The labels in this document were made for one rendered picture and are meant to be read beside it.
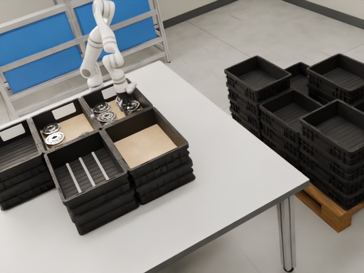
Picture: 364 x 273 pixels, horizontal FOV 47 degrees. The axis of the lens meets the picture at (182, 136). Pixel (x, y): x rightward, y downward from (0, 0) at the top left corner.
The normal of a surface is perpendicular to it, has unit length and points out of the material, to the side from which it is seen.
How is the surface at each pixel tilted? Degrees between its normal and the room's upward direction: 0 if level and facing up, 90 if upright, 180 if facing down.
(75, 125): 0
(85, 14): 90
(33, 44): 90
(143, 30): 90
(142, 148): 0
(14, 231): 0
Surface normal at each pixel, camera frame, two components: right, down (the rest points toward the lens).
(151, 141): -0.18, -0.78
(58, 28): 0.46, 0.47
